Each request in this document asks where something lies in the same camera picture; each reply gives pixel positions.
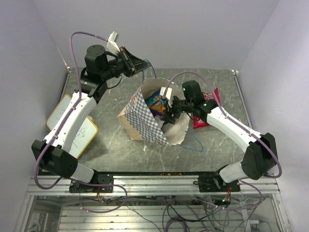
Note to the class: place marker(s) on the blue snack bag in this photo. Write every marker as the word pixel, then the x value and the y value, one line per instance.
pixel 155 103

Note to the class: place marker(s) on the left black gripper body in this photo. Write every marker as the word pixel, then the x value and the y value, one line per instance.
pixel 122 65

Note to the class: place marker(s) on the purple snack packet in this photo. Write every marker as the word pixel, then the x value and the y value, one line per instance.
pixel 159 113

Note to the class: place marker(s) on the blue checkered paper bag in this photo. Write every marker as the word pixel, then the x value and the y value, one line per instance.
pixel 140 123

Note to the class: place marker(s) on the small whiteboard yellow frame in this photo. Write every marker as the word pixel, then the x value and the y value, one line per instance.
pixel 84 135

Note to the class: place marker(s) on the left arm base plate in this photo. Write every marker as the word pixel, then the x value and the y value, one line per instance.
pixel 100 182

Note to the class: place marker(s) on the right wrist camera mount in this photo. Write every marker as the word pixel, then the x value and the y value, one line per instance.
pixel 167 94

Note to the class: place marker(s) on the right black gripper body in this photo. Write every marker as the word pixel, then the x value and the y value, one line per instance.
pixel 178 106

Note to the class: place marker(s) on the aluminium frame rail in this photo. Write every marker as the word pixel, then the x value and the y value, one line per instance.
pixel 146 186

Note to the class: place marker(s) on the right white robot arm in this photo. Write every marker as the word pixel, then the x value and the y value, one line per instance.
pixel 260 153

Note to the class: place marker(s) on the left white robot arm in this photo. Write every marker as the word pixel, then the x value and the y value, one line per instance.
pixel 53 152

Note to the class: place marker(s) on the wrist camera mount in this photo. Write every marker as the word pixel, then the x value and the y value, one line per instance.
pixel 167 94
pixel 111 43

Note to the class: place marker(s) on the red chips bag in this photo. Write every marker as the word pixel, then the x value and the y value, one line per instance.
pixel 209 97

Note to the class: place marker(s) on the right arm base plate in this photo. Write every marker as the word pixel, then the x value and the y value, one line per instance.
pixel 212 182

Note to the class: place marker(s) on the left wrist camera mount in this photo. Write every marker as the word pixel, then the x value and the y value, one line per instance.
pixel 111 43

